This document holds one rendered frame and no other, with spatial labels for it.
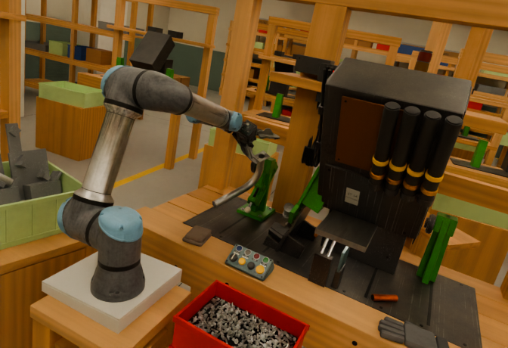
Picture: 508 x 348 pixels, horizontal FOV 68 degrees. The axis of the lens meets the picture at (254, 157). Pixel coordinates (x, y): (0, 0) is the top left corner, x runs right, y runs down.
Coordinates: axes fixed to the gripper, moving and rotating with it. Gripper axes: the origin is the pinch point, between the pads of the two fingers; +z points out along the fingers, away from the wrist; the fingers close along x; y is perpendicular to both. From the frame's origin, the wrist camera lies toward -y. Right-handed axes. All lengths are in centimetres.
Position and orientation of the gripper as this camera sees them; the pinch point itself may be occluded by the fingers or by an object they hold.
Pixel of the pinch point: (269, 151)
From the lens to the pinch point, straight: 151.1
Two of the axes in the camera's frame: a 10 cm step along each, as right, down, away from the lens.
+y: -0.5, -4.8, -8.8
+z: 7.9, 5.2, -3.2
